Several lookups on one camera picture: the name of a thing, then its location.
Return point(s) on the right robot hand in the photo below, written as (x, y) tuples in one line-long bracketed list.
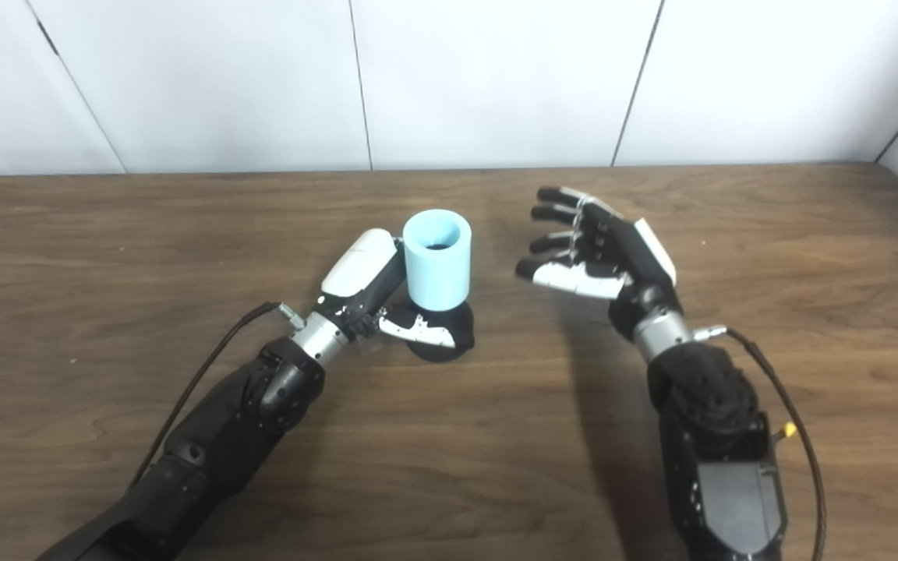
[(628, 257)]

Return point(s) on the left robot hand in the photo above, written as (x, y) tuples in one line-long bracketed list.
[(359, 265)]

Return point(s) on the light blue cylinder cup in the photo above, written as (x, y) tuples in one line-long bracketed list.
[(437, 276)]

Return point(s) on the black nozzle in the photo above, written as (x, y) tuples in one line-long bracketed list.
[(453, 331)]

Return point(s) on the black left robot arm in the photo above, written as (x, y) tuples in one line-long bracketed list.
[(215, 452)]

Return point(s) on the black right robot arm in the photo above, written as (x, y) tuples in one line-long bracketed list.
[(722, 467)]

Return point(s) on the black wall panel hinge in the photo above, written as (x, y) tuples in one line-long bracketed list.
[(48, 37)]

